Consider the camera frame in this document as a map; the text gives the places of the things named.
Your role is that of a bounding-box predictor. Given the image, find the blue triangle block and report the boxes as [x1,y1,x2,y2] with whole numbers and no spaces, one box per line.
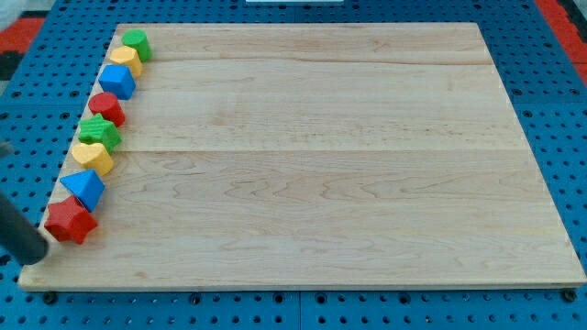
[60,170,105,212]

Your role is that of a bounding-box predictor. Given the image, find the blue cube block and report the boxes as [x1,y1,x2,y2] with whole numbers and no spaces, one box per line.
[98,64,136,100]

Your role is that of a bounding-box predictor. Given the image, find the red cylinder block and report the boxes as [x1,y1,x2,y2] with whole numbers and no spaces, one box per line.
[88,92,126,127]

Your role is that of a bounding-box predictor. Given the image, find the green cylinder block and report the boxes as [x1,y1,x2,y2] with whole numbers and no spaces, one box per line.
[122,29,152,62]

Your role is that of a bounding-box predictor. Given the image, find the yellow heart block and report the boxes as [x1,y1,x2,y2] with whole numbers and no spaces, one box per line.
[72,143,114,176]

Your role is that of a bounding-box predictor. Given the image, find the yellow hexagon block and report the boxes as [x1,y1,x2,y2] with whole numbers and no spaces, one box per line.
[109,46,143,78]

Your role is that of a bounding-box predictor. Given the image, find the red star block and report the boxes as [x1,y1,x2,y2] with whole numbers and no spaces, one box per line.
[44,195,98,245]

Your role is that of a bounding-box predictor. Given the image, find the green star block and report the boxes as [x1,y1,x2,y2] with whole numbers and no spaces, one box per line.
[78,114,122,153]

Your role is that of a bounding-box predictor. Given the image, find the wooden board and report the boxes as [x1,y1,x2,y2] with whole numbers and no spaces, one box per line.
[18,23,586,292]

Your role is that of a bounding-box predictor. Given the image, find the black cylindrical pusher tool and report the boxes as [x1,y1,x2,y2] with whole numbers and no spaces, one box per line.
[1,194,49,265]

